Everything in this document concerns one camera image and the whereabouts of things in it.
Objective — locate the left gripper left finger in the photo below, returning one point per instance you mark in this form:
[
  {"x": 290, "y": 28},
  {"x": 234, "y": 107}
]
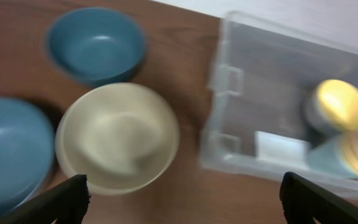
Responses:
[{"x": 66, "y": 203}]

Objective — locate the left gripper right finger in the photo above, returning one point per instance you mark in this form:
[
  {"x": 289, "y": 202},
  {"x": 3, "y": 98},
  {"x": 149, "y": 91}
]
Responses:
[{"x": 307, "y": 203}]

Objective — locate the light blue cup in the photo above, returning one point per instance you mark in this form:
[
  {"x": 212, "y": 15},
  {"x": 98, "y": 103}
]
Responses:
[{"x": 329, "y": 158}]

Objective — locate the dark blue bowl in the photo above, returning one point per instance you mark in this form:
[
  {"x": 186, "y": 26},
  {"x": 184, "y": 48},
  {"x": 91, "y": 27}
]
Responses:
[
  {"x": 27, "y": 151},
  {"x": 97, "y": 46}
]

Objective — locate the cream large bowl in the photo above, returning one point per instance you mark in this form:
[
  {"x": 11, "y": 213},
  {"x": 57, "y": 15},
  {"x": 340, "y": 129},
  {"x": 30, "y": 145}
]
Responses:
[{"x": 122, "y": 136}]

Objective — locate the yellow small bowl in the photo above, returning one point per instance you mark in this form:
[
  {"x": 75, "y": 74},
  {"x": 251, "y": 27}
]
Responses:
[{"x": 339, "y": 102}]

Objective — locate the clear plastic storage container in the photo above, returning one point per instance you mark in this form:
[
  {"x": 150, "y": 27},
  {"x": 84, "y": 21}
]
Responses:
[{"x": 260, "y": 80}]

